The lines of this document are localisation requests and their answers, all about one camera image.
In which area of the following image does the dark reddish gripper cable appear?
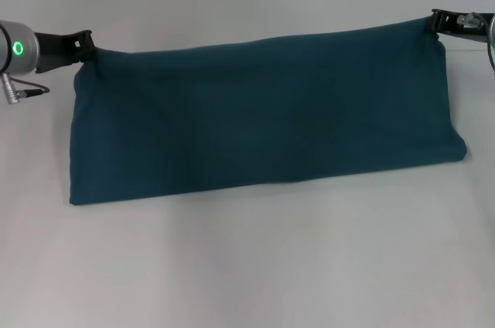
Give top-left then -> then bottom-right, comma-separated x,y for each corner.
15,82 -> 51,97

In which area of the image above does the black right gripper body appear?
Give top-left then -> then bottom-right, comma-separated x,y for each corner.
439,8 -> 495,45

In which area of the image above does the clear cable plug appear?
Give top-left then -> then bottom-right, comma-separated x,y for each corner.
456,12 -> 483,29

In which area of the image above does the silver metal connector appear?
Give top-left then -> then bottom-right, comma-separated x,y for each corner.
1,71 -> 23,105

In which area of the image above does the teal blue shirt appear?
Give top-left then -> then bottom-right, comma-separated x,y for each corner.
68,14 -> 471,207

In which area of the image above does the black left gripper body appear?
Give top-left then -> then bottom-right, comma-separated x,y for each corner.
33,29 -> 84,74

